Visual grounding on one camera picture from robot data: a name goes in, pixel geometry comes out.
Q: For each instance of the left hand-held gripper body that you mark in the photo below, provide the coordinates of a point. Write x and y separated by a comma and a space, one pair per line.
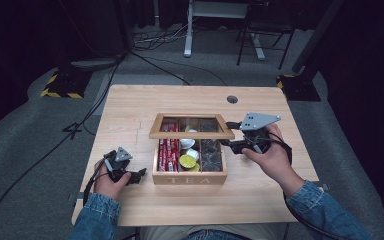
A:
118, 168

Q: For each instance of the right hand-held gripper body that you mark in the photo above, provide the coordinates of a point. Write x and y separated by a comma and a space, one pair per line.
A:
258, 138

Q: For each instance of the white desk frame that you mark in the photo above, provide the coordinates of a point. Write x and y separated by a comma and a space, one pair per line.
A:
188, 33

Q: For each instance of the yellow lid coffee capsule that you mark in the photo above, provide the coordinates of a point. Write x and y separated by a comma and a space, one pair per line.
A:
187, 161
196, 167

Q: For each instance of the white coffee capsule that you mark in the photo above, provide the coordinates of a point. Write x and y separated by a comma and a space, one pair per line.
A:
193, 154
187, 143
190, 128

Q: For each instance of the pile of dark tea bags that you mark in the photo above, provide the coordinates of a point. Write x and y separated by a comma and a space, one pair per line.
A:
210, 155

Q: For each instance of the person's beige trousers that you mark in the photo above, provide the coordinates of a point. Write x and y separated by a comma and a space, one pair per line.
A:
160, 233

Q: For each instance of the person's left hand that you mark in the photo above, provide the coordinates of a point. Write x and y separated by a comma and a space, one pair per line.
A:
106, 186

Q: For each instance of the black stand hazard striped base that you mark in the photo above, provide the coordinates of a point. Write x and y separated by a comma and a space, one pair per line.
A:
65, 85
300, 88

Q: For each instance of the person's right hand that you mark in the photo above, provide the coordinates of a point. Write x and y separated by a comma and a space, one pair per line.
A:
276, 160

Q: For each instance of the bundle of red stick packets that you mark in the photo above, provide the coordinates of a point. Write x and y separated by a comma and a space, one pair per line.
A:
168, 155

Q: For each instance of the wooden tea box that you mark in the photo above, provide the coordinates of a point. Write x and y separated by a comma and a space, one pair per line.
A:
190, 178

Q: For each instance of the black metal chair frame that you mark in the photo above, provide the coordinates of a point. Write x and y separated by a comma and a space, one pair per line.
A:
266, 30

